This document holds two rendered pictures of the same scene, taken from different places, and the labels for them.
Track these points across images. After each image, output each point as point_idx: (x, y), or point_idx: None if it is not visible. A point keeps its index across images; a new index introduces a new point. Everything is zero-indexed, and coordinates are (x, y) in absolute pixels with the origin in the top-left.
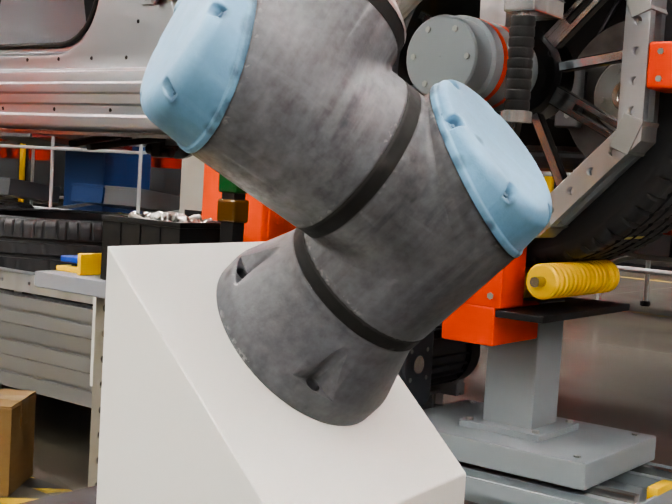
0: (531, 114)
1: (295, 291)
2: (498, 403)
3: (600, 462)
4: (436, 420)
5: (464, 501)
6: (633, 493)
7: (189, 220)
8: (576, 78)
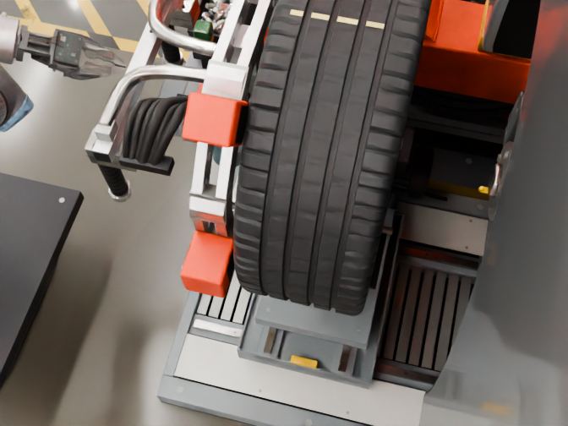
0: (117, 199)
1: None
2: None
3: (275, 324)
4: None
5: (30, 296)
6: (270, 349)
7: (218, 20)
8: (516, 118)
